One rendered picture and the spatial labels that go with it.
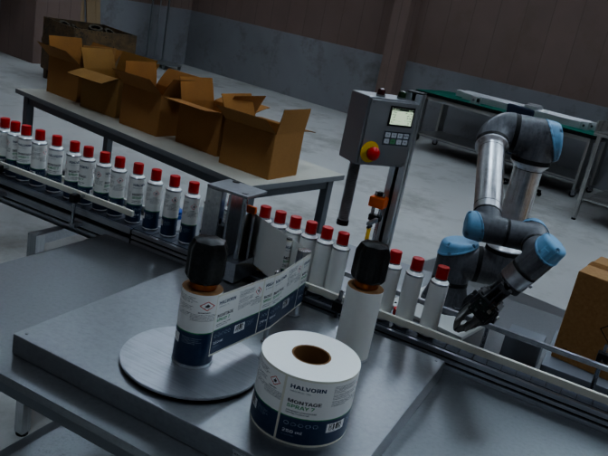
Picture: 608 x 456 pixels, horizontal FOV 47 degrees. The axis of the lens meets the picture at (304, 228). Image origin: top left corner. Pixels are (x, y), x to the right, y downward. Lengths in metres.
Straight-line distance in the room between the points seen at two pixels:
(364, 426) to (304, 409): 0.19
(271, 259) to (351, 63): 10.44
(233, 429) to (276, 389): 0.12
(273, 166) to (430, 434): 2.25
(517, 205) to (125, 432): 1.31
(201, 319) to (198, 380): 0.13
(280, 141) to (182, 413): 2.37
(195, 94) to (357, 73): 8.21
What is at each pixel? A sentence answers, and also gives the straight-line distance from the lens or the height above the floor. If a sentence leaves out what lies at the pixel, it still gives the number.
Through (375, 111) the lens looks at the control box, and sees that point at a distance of 1.91.
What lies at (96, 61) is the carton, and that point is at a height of 1.07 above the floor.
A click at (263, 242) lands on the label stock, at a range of 2.03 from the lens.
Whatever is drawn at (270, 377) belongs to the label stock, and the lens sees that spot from 1.36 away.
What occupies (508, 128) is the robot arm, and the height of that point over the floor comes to 1.45.
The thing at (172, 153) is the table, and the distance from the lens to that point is 3.86.
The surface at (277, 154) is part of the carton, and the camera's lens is 3.62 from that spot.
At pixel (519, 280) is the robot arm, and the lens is 1.81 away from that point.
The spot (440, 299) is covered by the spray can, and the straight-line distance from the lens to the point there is 1.91.
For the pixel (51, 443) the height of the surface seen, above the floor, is 0.22.
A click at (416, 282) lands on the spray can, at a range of 1.92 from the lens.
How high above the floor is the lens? 1.68
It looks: 18 degrees down
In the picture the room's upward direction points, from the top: 11 degrees clockwise
